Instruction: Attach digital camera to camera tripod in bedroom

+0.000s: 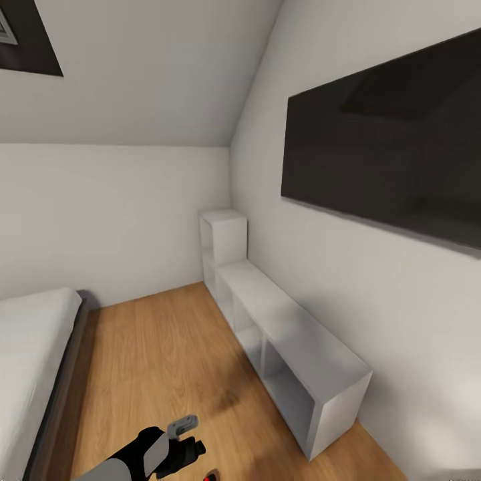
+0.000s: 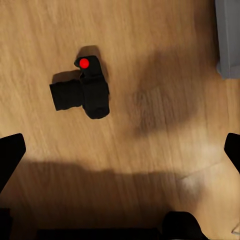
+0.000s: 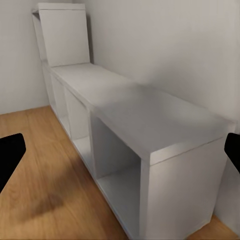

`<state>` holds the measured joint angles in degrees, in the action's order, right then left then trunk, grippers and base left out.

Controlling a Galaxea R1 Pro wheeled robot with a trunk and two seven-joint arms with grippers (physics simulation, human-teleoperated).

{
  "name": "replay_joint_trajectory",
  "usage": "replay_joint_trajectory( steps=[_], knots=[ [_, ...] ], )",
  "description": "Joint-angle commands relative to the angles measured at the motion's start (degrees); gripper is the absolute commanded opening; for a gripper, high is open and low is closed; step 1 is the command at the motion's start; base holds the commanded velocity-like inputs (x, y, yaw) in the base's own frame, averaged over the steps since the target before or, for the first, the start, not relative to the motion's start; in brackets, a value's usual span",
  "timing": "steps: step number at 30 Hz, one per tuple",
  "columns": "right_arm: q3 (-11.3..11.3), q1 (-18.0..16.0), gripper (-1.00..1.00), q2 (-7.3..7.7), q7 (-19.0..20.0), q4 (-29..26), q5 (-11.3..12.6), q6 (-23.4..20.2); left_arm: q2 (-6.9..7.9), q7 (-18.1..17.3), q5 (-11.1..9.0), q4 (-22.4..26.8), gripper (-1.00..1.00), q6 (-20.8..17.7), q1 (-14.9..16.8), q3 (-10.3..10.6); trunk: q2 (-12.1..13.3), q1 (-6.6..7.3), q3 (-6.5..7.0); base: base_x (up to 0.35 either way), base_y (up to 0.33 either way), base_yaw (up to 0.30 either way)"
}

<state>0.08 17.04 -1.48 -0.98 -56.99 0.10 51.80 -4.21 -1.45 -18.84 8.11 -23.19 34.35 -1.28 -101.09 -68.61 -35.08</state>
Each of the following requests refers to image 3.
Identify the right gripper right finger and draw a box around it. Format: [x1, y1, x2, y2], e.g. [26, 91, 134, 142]
[224, 133, 240, 173]

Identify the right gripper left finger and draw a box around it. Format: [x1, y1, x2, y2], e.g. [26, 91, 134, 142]
[0, 133, 26, 193]

